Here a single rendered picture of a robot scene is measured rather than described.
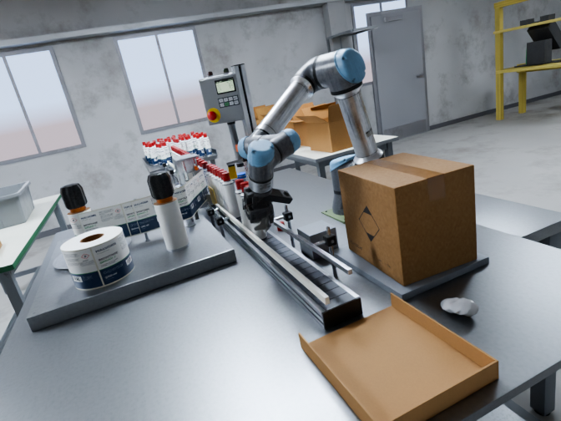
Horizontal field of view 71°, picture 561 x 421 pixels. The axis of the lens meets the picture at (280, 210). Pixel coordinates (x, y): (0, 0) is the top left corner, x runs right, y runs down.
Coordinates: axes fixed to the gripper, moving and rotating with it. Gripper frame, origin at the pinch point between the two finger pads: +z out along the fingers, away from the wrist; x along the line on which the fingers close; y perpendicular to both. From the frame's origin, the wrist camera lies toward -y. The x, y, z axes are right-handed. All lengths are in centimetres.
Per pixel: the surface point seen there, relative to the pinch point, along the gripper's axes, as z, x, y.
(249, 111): -13, -51, -15
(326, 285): -13.7, 36.2, -1.2
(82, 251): -1, -14, 58
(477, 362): -29, 71, -12
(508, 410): 38, 78, -56
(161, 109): 203, -429, -30
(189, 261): 10.0, -4.6, 27.4
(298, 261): -4.6, 20.5, -1.5
